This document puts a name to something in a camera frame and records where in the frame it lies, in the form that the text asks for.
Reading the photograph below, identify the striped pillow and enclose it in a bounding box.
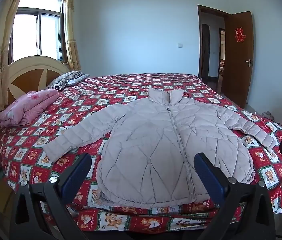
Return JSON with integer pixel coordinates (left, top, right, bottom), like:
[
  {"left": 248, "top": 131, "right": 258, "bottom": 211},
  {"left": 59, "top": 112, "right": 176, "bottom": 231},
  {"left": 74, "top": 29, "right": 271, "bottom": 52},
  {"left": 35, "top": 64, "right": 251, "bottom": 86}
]
[{"left": 46, "top": 71, "right": 84, "bottom": 90}]

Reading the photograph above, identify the grey patterned pillow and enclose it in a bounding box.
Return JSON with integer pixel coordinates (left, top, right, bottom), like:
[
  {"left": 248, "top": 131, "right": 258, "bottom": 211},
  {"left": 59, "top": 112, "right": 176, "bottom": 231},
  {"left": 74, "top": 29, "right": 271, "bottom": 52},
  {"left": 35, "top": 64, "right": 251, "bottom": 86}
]
[{"left": 66, "top": 74, "right": 90, "bottom": 87}]

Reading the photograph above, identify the dark wooden door frame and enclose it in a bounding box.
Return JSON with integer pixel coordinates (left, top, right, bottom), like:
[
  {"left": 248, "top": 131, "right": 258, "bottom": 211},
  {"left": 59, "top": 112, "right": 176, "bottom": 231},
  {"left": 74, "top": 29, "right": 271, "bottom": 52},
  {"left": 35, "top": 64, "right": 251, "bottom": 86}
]
[{"left": 197, "top": 4, "right": 230, "bottom": 83}]

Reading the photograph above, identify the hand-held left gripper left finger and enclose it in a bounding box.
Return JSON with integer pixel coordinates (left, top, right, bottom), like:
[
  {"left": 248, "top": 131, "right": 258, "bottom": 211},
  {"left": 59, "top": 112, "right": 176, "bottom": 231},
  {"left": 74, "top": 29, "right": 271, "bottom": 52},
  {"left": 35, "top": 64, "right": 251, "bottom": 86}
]
[{"left": 9, "top": 152, "right": 92, "bottom": 240}]

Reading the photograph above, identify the red printed bear bedspread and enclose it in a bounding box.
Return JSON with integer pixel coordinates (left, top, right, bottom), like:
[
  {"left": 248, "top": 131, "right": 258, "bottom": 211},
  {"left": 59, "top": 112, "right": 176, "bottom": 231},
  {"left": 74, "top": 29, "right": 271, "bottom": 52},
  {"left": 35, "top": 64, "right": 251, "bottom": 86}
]
[{"left": 0, "top": 73, "right": 282, "bottom": 232}]

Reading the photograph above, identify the red paper door decoration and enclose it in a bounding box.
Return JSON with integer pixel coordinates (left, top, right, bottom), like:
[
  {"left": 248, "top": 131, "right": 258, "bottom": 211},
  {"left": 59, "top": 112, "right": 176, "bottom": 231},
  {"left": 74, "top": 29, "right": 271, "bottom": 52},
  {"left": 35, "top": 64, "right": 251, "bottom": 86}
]
[{"left": 235, "top": 26, "right": 246, "bottom": 43}]

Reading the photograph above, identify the cream and brown headboard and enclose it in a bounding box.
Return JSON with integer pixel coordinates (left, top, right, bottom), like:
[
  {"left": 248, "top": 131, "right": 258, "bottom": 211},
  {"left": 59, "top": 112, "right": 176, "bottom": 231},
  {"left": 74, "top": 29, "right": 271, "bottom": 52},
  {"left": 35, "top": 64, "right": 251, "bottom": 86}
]
[{"left": 0, "top": 55, "right": 71, "bottom": 140}]

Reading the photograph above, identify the wide yellow floral curtain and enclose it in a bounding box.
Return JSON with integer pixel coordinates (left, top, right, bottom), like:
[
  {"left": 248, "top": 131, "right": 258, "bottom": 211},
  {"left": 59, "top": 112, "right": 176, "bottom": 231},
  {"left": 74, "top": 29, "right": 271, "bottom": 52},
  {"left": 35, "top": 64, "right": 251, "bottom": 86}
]
[{"left": 0, "top": 0, "right": 29, "bottom": 113}]

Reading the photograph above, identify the window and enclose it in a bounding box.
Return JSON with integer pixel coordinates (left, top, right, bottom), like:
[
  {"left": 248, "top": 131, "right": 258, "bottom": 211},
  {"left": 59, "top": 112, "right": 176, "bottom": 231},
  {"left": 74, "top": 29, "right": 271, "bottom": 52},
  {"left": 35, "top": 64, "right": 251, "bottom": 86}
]
[{"left": 8, "top": 0, "right": 65, "bottom": 64}]

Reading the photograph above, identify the dark crumpled cloth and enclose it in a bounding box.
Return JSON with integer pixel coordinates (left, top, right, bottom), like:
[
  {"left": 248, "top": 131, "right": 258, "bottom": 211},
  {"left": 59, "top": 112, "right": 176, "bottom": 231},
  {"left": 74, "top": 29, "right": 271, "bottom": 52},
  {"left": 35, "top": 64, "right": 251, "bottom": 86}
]
[{"left": 260, "top": 111, "right": 278, "bottom": 122}]

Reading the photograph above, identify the folded pink quilt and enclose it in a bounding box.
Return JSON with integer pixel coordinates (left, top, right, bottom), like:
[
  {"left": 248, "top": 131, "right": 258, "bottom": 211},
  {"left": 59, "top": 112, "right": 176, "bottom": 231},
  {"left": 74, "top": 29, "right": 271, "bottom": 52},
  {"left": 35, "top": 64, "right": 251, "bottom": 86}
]
[{"left": 0, "top": 90, "right": 60, "bottom": 127}]

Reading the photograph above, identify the brown wooden door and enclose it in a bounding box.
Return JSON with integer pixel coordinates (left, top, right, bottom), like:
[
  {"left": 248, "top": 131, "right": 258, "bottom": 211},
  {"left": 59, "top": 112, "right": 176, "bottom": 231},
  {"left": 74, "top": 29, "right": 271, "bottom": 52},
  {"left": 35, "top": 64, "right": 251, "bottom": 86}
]
[{"left": 221, "top": 11, "right": 254, "bottom": 109}]

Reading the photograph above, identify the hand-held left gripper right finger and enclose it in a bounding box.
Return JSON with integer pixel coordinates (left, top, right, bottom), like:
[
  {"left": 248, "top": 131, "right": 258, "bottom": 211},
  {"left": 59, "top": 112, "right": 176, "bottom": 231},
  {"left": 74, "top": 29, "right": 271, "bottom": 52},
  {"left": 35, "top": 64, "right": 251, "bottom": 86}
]
[{"left": 193, "top": 152, "right": 276, "bottom": 240}]

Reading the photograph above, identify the pale pink puffer jacket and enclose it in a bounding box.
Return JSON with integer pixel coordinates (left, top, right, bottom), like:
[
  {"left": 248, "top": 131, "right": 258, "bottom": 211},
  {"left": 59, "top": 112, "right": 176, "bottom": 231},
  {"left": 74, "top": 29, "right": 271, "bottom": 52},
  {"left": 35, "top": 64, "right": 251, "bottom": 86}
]
[{"left": 43, "top": 88, "right": 274, "bottom": 209}]

